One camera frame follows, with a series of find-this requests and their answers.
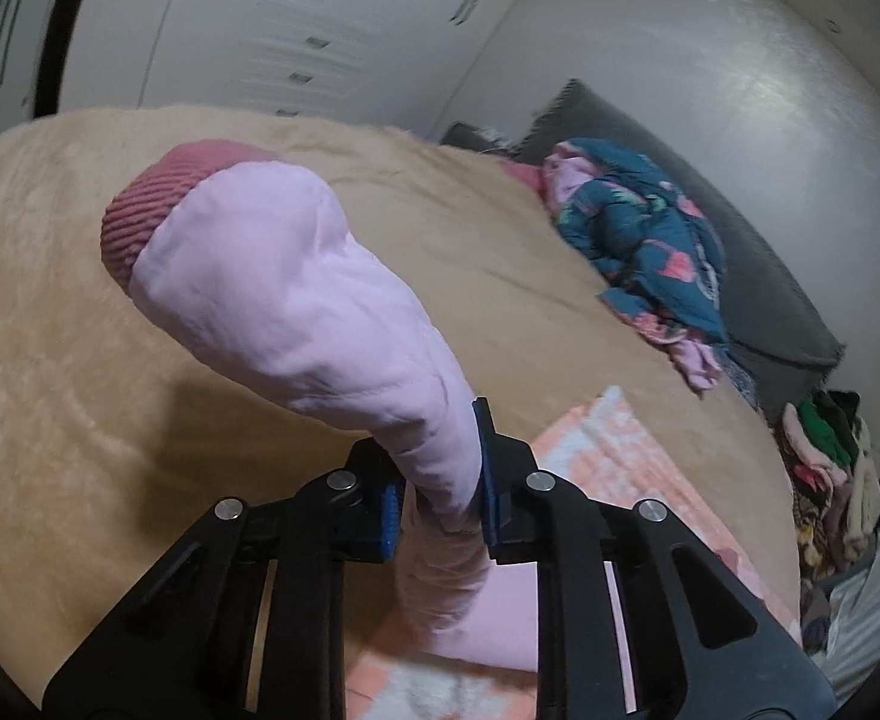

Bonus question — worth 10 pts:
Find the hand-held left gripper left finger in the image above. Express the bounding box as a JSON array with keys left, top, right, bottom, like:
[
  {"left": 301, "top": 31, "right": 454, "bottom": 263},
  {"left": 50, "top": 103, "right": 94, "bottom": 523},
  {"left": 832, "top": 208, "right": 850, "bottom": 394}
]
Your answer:
[{"left": 41, "top": 435, "right": 411, "bottom": 720}]

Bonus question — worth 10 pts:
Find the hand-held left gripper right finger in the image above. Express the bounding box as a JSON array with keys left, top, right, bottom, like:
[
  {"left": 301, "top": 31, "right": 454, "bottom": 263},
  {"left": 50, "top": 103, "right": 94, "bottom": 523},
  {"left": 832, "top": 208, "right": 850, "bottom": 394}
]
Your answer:
[{"left": 471, "top": 396, "right": 838, "bottom": 720}]

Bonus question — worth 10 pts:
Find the pink quilted jacket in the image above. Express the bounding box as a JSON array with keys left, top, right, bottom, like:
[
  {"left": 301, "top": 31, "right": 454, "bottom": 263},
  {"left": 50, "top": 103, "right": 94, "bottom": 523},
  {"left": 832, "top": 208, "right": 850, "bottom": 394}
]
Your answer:
[{"left": 101, "top": 139, "right": 553, "bottom": 672}]

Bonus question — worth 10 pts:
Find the pile of mixed clothes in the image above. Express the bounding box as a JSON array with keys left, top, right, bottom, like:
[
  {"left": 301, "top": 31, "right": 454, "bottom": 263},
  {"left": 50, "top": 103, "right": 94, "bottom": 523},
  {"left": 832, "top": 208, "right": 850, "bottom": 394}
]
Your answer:
[{"left": 777, "top": 388, "right": 880, "bottom": 655}]

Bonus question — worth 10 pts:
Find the orange and white checked blanket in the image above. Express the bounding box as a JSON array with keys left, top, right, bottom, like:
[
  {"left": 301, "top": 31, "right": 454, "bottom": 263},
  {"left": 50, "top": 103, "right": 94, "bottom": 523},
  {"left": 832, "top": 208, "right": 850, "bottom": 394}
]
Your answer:
[{"left": 346, "top": 385, "right": 757, "bottom": 720}]

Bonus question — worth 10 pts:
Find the teal floral jacket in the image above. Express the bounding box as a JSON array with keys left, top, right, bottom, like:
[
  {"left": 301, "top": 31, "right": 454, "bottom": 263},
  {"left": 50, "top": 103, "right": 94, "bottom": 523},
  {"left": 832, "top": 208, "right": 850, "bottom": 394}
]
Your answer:
[{"left": 540, "top": 137, "right": 735, "bottom": 392}]

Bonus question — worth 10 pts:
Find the beige plush blanket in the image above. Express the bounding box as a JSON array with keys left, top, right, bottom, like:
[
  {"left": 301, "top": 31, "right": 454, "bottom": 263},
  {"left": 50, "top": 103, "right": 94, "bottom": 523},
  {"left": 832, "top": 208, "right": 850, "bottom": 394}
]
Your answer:
[{"left": 0, "top": 106, "right": 802, "bottom": 700}]

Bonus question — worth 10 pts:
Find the dark grey cushion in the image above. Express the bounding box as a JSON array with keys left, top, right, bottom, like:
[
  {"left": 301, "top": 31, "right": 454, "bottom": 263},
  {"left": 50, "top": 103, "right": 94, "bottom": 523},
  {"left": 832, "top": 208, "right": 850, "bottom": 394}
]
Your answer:
[{"left": 440, "top": 79, "right": 849, "bottom": 412}]

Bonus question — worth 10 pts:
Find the white satin sheet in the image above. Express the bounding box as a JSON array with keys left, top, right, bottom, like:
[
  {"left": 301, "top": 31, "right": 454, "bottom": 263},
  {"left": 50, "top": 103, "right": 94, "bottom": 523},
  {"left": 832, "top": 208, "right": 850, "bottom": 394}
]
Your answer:
[{"left": 822, "top": 491, "right": 880, "bottom": 700}]

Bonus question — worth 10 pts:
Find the white wardrobe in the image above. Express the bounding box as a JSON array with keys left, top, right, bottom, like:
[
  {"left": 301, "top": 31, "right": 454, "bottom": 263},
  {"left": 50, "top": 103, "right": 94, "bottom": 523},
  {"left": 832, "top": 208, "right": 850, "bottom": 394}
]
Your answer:
[{"left": 56, "top": 0, "right": 561, "bottom": 145}]

